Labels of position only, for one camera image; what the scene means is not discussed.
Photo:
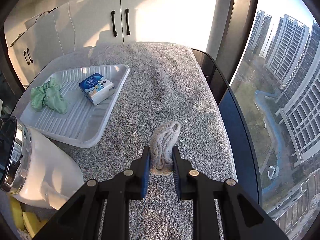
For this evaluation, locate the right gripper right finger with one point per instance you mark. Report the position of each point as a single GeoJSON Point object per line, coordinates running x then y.
{"type": "Point", "coordinates": [221, 209]}

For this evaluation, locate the white mug chrome lid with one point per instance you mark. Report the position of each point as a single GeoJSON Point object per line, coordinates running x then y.
{"type": "Point", "coordinates": [34, 170]}

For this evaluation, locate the blue Vinda tissue pack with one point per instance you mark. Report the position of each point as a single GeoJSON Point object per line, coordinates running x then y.
{"type": "Point", "coordinates": [97, 88]}

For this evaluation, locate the green fabric scrunchie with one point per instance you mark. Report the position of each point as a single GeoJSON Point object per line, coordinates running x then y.
{"type": "Point", "coordinates": [48, 95]}

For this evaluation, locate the black cabinet handle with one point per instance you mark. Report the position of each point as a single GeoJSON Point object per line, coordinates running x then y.
{"type": "Point", "coordinates": [28, 53]}
{"type": "Point", "coordinates": [128, 32]}
{"type": "Point", "coordinates": [25, 57]}
{"type": "Point", "coordinates": [113, 23]}

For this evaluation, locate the yellow sponge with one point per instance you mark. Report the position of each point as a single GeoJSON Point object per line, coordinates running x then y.
{"type": "Point", "coordinates": [32, 224]}
{"type": "Point", "coordinates": [17, 213]}

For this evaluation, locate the grey terry towel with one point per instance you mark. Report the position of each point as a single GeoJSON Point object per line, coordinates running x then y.
{"type": "Point", "coordinates": [165, 83]}

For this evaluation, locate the grey woven band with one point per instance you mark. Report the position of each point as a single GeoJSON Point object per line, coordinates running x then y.
{"type": "Point", "coordinates": [162, 142]}

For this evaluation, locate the white cabinet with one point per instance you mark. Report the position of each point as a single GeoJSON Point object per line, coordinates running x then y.
{"type": "Point", "coordinates": [52, 28]}

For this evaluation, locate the white ribbed plastic tray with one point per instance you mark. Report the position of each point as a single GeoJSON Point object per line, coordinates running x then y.
{"type": "Point", "coordinates": [84, 123]}

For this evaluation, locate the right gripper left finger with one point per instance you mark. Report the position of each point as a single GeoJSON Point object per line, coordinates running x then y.
{"type": "Point", "coordinates": [100, 210]}

